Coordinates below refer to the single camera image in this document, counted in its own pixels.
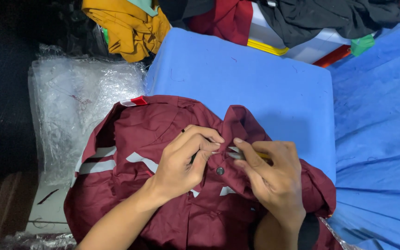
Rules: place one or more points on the person's right hand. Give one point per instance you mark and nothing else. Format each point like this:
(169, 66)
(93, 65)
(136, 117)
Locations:
(276, 177)

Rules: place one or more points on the white board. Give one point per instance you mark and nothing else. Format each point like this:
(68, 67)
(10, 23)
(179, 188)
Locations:
(49, 208)

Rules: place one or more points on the green cloth piece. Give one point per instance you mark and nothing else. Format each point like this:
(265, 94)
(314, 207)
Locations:
(362, 45)

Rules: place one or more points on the clear plastic bags pile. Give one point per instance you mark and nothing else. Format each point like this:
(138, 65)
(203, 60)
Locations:
(78, 118)

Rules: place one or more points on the person's left hand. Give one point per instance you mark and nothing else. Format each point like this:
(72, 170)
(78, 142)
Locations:
(175, 166)

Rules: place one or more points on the black garment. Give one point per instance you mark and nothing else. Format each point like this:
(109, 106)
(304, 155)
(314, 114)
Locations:
(325, 17)

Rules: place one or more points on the blue cloth cover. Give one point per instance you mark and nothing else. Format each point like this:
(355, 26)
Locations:
(325, 104)

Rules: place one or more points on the red garment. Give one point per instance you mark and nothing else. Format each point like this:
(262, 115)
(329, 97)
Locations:
(224, 19)

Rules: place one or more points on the mustard yellow garment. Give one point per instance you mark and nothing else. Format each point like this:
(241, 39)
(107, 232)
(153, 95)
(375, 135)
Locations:
(127, 27)

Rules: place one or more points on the white plastic box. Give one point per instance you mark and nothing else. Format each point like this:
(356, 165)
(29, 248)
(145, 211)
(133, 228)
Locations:
(311, 47)

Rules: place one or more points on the maroon work jacket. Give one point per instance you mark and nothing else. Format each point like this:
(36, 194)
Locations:
(144, 201)

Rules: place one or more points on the teal cloth piece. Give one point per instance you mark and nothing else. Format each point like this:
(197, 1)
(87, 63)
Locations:
(144, 6)

